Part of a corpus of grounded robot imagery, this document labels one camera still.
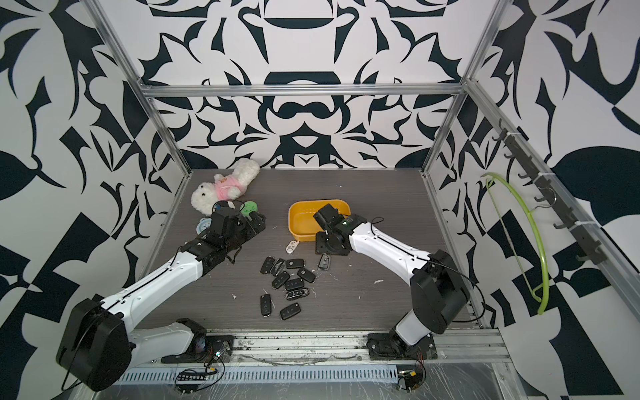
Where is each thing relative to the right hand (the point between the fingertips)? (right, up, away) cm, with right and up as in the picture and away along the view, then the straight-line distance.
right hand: (324, 243), depth 86 cm
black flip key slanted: (-17, -9, +3) cm, 19 cm away
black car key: (-20, -8, +4) cm, 22 cm away
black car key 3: (-15, -13, +1) cm, 20 cm away
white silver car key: (-12, -3, +9) cm, 15 cm away
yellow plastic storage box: (-9, +4, +19) cm, 21 cm away
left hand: (-23, +9, -1) cm, 24 cm away
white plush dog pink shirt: (-39, +19, +16) cm, 47 cm away
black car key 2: (-6, -11, +2) cm, 13 cm away
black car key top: (-10, -8, +5) cm, 14 cm away
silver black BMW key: (+1, -8, +6) cm, 10 cm away
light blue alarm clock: (-46, +6, +11) cm, 47 cm away
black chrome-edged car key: (-10, -16, -3) cm, 19 cm away
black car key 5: (-19, -19, -5) cm, 27 cm away
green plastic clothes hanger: (+49, -6, -28) cm, 57 cm away
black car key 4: (-10, -14, -1) cm, 17 cm away
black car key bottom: (-11, -20, -6) cm, 24 cm away
